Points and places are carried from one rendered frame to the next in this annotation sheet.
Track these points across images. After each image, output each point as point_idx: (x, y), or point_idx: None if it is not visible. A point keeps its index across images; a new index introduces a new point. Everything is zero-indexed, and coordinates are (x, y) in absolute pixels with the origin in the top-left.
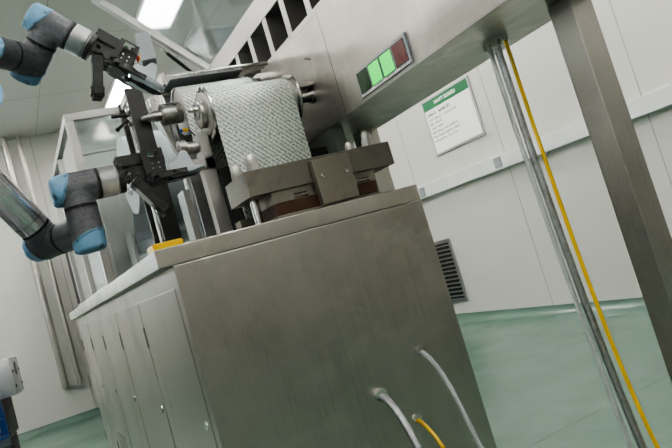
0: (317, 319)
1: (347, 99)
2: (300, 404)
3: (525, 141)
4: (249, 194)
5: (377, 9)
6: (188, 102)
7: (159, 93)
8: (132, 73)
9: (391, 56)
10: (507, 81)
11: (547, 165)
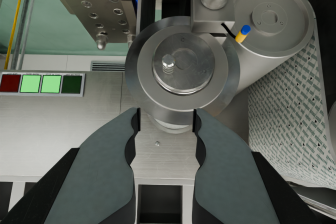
0: None
1: (112, 82)
2: None
3: (19, 26)
4: None
5: (18, 127)
6: (318, 141)
7: (193, 114)
8: (29, 215)
9: (21, 85)
10: (12, 58)
11: (15, 12)
